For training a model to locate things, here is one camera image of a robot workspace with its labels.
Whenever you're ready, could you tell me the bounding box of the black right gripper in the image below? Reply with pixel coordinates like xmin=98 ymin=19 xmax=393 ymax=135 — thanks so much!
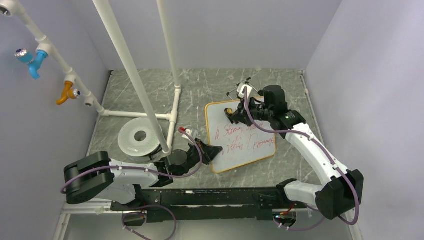
xmin=231 ymin=95 xmax=274 ymax=127

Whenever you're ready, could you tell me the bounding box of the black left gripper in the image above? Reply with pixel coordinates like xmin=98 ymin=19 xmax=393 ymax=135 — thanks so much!
xmin=175 ymin=138 xmax=223 ymax=178

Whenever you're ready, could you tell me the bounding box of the white perforated disc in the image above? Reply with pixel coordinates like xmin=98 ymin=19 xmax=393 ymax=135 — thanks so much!
xmin=118 ymin=117 xmax=160 ymax=158

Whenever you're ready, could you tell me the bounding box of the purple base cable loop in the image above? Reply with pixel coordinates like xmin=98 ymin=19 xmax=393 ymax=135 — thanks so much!
xmin=121 ymin=204 xmax=178 ymax=240

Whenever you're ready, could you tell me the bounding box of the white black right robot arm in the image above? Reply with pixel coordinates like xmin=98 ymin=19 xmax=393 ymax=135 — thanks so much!
xmin=224 ymin=82 xmax=364 ymax=226

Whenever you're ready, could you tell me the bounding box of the white pvc pipe frame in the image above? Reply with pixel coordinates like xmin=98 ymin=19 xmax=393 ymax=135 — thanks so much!
xmin=0 ymin=0 xmax=182 ymax=154

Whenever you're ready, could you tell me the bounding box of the orange plastic faucet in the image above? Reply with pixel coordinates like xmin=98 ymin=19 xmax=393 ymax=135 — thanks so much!
xmin=56 ymin=81 xmax=82 ymax=106

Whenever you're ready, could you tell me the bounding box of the black wire board stand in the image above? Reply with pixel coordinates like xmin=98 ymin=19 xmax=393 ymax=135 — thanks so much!
xmin=226 ymin=77 xmax=258 ymax=100

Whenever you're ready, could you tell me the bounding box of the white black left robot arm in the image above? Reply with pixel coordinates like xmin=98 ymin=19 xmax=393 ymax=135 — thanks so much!
xmin=60 ymin=138 xmax=223 ymax=210

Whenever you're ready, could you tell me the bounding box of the yellow framed whiteboard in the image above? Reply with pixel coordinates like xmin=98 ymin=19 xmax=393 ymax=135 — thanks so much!
xmin=205 ymin=100 xmax=277 ymax=174

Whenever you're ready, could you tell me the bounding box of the yellow black whiteboard eraser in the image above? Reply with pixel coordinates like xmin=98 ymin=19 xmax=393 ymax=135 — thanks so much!
xmin=224 ymin=108 xmax=233 ymax=121

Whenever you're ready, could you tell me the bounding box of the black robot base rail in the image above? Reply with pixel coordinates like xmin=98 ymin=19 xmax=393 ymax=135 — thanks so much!
xmin=111 ymin=187 xmax=301 ymax=223

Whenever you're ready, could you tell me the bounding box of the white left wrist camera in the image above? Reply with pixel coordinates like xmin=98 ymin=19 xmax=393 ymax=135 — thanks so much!
xmin=178 ymin=127 xmax=199 ymax=142

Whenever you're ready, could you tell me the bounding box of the blue plastic faucet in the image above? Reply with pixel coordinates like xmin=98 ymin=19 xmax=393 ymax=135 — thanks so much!
xmin=14 ymin=48 xmax=49 ymax=79

